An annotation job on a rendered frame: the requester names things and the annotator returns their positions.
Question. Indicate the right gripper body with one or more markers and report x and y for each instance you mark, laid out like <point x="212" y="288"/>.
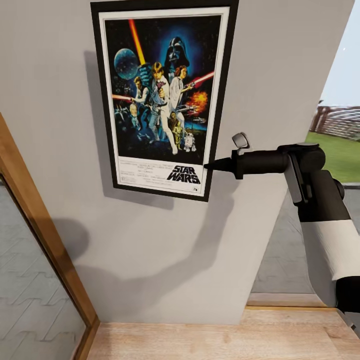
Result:
<point x="256" y="162"/>

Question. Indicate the fixed window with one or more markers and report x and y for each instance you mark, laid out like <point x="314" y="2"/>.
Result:
<point x="282" y="282"/>

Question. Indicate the door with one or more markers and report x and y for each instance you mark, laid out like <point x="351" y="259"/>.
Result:
<point x="45" y="311"/>

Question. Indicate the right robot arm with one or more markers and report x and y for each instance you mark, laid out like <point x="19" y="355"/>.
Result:
<point x="331" y="241"/>

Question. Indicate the poster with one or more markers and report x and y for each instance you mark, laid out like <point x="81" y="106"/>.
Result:
<point x="163" y="68"/>

